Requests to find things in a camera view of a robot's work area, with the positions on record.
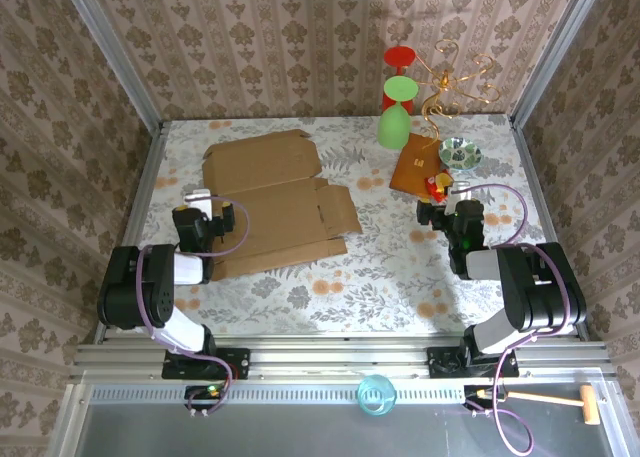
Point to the brown cardboard box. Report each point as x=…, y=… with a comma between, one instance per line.
x=280, y=212

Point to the red yellow snack packet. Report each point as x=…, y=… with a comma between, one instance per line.
x=436, y=183

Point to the brown wooden board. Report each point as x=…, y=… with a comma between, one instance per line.
x=415, y=167

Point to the green patterned bowl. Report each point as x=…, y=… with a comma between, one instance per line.
x=460, y=152

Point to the green plastic goblet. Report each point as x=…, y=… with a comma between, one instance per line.
x=394, y=127

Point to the red plastic goblet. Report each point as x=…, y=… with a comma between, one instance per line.
x=400, y=57

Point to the left black connector board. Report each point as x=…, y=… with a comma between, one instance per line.
x=205, y=394

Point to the black connector board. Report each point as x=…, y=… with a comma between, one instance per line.
x=480, y=396
x=205, y=394

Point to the right black connector board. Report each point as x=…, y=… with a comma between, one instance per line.
x=480, y=396

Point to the blue glass cup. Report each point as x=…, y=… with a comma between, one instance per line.
x=376, y=396

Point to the wooden mallet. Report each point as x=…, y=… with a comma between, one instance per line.
x=589, y=404

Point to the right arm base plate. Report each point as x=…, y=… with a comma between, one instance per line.
x=437, y=362

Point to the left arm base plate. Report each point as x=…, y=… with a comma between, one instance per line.
x=240, y=364

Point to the aluminium front rail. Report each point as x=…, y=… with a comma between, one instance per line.
x=325, y=359

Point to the aluminium frame post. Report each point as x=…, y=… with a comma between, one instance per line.
x=114, y=52
x=555, y=52

